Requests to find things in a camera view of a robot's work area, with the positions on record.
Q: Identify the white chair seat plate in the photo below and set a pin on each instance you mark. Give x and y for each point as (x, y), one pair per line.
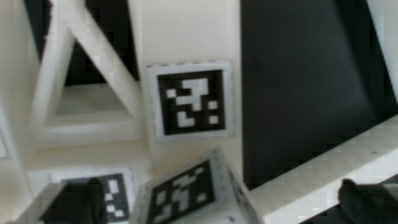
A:
(112, 165)

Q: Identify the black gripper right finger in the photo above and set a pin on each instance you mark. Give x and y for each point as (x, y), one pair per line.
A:
(368, 202)

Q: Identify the white U-shaped obstacle frame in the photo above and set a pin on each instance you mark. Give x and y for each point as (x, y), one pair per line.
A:
(300, 193)

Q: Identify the white chair leg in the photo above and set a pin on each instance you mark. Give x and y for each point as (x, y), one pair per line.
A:
(197, 196)

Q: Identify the white chair back frame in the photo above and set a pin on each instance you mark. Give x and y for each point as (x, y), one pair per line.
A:
(187, 32)

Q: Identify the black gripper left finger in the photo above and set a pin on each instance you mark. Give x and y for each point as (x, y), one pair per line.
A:
(76, 207)

